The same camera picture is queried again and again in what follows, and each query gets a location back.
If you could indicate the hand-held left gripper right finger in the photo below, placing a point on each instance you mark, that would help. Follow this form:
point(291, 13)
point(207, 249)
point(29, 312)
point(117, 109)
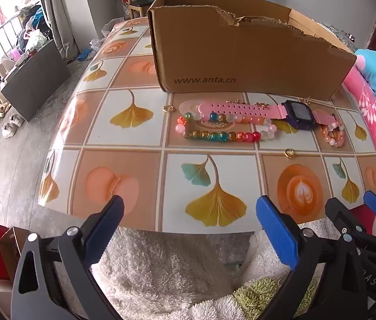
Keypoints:
point(276, 230)

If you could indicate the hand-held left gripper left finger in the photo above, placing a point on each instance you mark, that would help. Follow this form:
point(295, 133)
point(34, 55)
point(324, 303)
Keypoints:
point(104, 230)

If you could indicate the brown cardboard box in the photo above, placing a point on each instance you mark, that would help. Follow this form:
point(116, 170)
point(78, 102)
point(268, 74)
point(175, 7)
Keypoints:
point(241, 56)

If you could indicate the red plush cloth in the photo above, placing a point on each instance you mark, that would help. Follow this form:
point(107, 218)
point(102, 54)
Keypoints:
point(358, 211)

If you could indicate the green fluffy cloth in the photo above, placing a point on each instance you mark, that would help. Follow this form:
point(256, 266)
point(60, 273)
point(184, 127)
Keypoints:
point(258, 296)

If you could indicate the white fluffy blanket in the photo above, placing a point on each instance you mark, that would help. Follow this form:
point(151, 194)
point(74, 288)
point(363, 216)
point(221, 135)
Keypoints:
point(161, 273)

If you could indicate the pink floral blanket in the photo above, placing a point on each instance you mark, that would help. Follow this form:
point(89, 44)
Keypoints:
point(374, 133)

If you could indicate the beige sandal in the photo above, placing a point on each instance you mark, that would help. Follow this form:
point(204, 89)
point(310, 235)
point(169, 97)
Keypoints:
point(4, 110)

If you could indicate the black cabinet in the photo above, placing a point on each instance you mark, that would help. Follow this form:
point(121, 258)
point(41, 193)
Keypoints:
point(38, 80)

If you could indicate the grey floral pillow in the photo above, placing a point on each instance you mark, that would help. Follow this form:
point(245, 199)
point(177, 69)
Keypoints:
point(338, 36)

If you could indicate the blue slipper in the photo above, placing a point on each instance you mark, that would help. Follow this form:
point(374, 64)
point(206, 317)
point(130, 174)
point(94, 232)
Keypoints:
point(85, 55)

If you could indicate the white plastic bag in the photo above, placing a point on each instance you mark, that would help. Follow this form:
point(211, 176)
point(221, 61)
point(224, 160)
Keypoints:
point(108, 31)

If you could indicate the pile of clothes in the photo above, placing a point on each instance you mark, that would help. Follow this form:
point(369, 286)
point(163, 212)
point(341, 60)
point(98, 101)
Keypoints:
point(33, 26)

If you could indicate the grey curtain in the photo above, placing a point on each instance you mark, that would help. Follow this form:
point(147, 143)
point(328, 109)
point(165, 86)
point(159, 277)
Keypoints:
point(58, 13)

